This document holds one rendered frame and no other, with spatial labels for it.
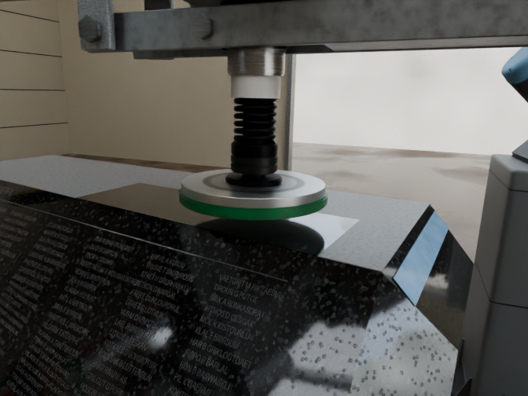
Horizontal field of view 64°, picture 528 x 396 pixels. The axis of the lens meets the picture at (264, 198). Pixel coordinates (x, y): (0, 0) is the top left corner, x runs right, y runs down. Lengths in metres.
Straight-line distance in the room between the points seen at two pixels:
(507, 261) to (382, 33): 1.09
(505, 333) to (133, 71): 5.92
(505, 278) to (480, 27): 1.10
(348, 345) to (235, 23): 0.40
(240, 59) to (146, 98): 5.98
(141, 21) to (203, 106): 5.46
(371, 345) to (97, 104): 6.79
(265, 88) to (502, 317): 1.20
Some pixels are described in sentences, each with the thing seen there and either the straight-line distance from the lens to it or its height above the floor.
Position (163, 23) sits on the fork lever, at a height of 1.14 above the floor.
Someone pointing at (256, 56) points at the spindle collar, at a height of 1.10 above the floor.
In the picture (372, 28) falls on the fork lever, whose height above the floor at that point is 1.12.
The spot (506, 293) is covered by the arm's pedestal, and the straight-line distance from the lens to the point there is 1.55.
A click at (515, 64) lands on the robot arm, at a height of 1.15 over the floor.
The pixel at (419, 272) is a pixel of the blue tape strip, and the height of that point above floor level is 0.84.
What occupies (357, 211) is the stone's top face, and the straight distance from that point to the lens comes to 0.71.
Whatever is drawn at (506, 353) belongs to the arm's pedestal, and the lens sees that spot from 1.64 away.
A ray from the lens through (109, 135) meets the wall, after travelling 7.00.
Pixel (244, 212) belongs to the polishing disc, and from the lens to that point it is 0.53.
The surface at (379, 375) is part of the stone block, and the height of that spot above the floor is 0.78.
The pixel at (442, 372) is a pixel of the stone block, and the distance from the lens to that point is 0.53.
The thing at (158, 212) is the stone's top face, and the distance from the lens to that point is 0.68.
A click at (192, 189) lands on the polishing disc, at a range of 0.57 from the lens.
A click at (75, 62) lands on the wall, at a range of 7.34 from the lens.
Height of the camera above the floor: 1.05
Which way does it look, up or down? 14 degrees down
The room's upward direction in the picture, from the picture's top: 2 degrees clockwise
